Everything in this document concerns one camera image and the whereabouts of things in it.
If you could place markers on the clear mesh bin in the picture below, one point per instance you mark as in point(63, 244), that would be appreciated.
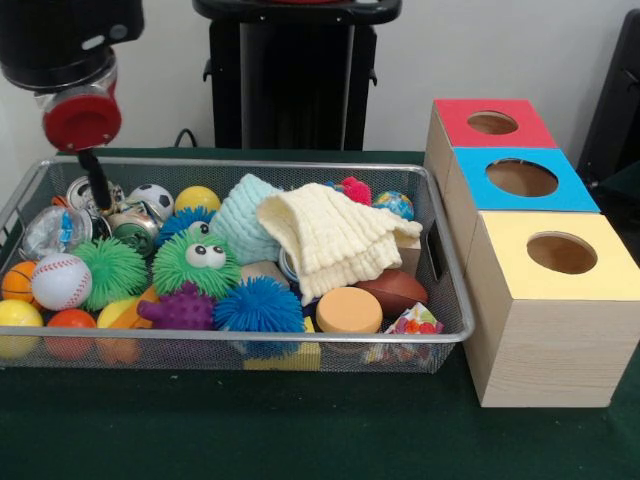
point(300, 350)

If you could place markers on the orange round disc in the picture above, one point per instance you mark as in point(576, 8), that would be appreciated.
point(349, 310)

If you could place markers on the green spiky ball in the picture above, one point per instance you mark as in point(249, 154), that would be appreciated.
point(110, 272)

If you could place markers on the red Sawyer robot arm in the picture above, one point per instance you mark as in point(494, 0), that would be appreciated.
point(60, 35)

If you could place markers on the pale yellow knitted cloth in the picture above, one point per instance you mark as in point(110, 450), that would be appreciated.
point(335, 240)

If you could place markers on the mint green knitted cloth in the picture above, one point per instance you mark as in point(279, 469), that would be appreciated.
point(245, 220)

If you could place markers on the wooden box with three holes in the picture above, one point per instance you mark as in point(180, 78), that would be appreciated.
point(540, 330)

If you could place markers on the small brown football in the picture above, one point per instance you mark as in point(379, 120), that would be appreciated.
point(393, 292)

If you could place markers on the purple spiky ball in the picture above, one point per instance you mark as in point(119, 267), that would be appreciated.
point(180, 308)

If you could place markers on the blue spiky ball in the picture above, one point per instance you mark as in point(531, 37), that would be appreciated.
point(258, 308)

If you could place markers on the green fuzzy ball with eyes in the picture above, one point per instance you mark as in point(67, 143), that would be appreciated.
point(178, 275)

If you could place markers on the clear plastic bottle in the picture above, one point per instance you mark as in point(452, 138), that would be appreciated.
point(55, 232)

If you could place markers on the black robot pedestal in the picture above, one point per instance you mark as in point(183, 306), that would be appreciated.
point(290, 90)

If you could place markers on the white baseball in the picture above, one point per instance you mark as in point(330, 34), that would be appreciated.
point(60, 282)

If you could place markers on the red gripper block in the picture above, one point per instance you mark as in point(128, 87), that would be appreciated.
point(82, 122)

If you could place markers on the dark green table cloth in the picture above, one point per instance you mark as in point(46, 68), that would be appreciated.
point(200, 430)

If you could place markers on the yellow ball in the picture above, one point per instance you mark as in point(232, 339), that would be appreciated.
point(198, 199)

